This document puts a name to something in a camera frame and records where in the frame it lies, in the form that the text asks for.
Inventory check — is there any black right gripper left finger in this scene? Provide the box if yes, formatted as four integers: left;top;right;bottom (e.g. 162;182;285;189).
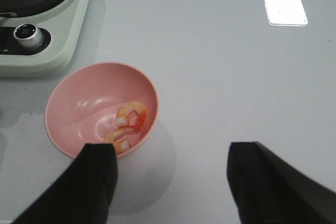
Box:
14;144;118;223

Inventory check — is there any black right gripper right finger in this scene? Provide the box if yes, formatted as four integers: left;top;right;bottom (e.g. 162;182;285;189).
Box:
226;142;335;223

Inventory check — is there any orange shrimp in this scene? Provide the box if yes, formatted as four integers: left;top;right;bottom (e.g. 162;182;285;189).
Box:
115;102;148;134
103;127;130;155

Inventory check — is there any pink bowl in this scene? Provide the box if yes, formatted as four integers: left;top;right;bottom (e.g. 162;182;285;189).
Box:
45;62;159;158

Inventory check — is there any mint green breakfast maker base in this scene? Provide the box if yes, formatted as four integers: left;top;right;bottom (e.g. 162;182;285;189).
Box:
1;0;89;77

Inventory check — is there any right silver knob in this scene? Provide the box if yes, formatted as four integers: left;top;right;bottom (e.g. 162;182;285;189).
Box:
13;23;44;51

